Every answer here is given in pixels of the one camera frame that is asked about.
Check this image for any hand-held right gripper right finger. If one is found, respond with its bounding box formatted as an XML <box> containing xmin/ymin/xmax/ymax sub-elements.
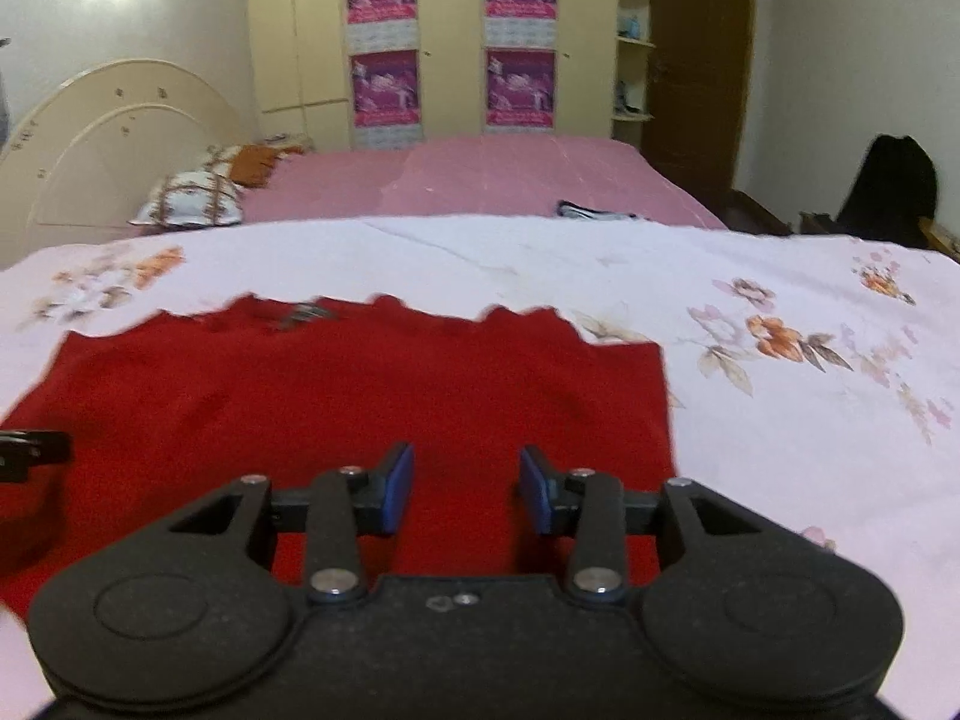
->
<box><xmin>519</xmin><ymin>444</ymin><xmax>758</xmax><ymax>605</ymax></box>

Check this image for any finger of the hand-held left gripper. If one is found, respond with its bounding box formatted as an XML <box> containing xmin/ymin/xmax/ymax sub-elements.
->
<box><xmin>0</xmin><ymin>429</ymin><xmax>73</xmax><ymax>482</ymax></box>

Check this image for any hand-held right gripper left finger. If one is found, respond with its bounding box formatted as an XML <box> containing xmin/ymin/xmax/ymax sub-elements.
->
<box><xmin>169</xmin><ymin>442</ymin><xmax>416</xmax><ymax>605</ymax></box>

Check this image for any red beaded sweater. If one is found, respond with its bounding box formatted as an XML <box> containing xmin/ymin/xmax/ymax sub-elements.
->
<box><xmin>0</xmin><ymin>294</ymin><xmax>676</xmax><ymax>616</ymax></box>

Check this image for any white floral bed sheet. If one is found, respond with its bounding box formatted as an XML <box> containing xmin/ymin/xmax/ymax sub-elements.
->
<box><xmin>0</xmin><ymin>215</ymin><xmax>960</xmax><ymax>720</ymax></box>

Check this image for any dark striped cloth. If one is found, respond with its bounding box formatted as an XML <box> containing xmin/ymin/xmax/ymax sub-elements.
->
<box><xmin>556</xmin><ymin>199</ymin><xmax>650</xmax><ymax>224</ymax></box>

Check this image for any cream arched headboard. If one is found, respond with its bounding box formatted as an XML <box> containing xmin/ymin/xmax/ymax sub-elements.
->
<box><xmin>0</xmin><ymin>58</ymin><xmax>260</xmax><ymax>269</ymax></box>

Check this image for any pink bed sheet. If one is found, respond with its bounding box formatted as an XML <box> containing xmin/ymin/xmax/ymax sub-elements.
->
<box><xmin>238</xmin><ymin>135</ymin><xmax>730</xmax><ymax>231</ymax></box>

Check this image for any orange striped pillow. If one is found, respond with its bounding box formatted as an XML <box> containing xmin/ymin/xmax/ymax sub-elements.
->
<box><xmin>229</xmin><ymin>141</ymin><xmax>310</xmax><ymax>189</ymax></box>

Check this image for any cream corner shelf unit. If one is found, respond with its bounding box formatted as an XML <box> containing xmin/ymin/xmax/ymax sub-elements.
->
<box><xmin>612</xmin><ymin>0</ymin><xmax>660</xmax><ymax>152</ymax></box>

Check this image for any cream wardrobe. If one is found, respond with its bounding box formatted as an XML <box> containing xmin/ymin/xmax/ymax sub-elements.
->
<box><xmin>245</xmin><ymin>0</ymin><xmax>625</xmax><ymax>152</ymax></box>

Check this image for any brown wooden door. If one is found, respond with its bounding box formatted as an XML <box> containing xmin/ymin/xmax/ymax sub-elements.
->
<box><xmin>647</xmin><ymin>0</ymin><xmax>758</xmax><ymax>197</ymax></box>

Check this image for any wooden cabinet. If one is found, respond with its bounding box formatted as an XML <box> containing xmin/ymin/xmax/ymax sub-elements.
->
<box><xmin>919</xmin><ymin>216</ymin><xmax>960</xmax><ymax>265</ymax></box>

